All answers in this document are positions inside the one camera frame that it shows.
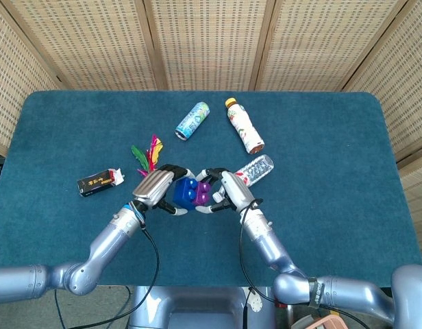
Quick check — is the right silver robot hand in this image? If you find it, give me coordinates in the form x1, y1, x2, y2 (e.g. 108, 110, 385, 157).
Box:
196, 167, 256, 215

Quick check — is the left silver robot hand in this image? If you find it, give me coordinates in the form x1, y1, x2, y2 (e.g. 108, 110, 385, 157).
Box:
132, 163, 197, 217

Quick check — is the blue toy block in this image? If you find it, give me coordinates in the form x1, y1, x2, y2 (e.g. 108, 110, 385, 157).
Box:
173, 178, 200, 208

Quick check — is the purple toy block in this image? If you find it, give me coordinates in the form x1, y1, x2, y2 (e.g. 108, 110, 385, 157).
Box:
193, 182, 214, 206

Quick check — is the colourful feather shuttlecock green base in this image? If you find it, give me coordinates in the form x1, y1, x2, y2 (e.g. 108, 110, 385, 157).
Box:
130, 134, 164, 178

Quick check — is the clear water bottle white cap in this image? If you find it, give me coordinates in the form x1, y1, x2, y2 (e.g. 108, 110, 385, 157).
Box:
233, 154, 275, 188

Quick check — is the black open carton box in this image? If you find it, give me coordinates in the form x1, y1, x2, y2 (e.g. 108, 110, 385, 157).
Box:
77, 167, 125, 199

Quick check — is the yellow cap tea bottle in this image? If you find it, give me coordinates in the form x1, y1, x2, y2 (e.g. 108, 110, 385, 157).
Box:
225, 97, 266, 154

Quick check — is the light blue drink can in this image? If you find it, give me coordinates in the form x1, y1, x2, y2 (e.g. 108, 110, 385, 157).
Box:
175, 101, 211, 141

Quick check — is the blue carpet table cloth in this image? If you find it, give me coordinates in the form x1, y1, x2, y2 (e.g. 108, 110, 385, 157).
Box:
0, 90, 422, 287

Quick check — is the silver robot torso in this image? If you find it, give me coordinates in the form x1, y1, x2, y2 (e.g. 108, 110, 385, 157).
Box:
128, 286, 277, 329

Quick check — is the woven wooden folding screen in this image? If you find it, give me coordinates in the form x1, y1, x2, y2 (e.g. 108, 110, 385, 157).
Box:
0, 0, 422, 268

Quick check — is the pink plastic basket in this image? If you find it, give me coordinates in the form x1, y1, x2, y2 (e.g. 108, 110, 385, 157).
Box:
293, 314, 347, 329

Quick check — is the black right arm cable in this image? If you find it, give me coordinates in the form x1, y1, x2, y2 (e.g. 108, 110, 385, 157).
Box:
239, 204, 369, 329

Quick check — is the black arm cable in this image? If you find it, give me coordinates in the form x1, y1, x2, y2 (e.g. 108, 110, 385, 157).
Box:
69, 224, 161, 329
239, 204, 369, 329

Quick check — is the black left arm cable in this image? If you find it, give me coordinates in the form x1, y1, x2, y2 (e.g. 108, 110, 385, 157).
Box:
69, 224, 161, 329

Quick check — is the white perforated bracket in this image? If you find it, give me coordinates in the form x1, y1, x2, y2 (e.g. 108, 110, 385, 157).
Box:
247, 289, 264, 313

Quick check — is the black strap on arm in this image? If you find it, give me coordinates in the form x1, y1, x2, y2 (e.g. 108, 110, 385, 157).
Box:
306, 276, 324, 308

